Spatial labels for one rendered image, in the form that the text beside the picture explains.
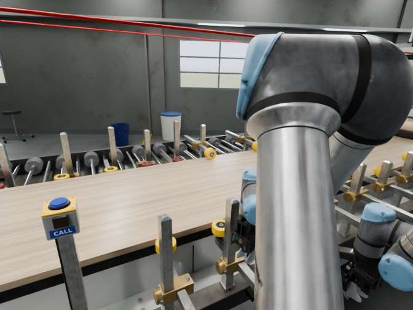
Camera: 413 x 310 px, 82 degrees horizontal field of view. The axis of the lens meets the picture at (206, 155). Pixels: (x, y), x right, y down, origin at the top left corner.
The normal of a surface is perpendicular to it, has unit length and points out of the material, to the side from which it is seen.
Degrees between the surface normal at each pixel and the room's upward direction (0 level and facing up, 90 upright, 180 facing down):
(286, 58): 57
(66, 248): 90
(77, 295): 90
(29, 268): 0
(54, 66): 90
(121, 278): 90
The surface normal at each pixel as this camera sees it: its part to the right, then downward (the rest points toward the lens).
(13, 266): 0.03, -0.94
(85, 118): 0.07, 0.34
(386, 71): 0.09, 0.11
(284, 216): -0.53, -0.33
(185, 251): 0.46, 0.31
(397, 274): -0.79, 0.18
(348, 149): -0.51, 0.69
